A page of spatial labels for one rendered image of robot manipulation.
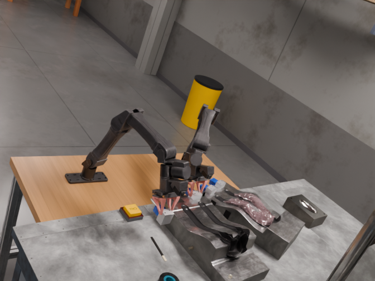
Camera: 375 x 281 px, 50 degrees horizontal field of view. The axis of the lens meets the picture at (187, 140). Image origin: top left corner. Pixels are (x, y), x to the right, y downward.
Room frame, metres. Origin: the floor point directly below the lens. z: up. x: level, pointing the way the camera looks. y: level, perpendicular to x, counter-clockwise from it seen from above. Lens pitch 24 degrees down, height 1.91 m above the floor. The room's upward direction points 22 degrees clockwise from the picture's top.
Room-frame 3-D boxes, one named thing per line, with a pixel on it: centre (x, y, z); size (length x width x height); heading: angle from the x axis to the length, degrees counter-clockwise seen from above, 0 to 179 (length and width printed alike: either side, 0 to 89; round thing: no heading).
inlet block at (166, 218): (1.43, 0.00, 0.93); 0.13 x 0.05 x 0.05; 48
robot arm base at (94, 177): (1.64, 0.38, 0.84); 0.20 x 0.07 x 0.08; 134
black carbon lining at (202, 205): (1.52, -0.26, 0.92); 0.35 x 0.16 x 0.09; 48
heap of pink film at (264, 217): (1.82, -0.43, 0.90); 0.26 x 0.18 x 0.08; 65
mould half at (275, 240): (1.83, -0.44, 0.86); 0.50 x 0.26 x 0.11; 65
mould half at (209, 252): (1.51, -0.26, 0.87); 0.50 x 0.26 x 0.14; 48
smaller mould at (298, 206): (2.11, -0.79, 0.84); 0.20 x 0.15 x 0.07; 48
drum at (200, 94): (4.86, 0.02, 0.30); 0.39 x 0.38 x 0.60; 43
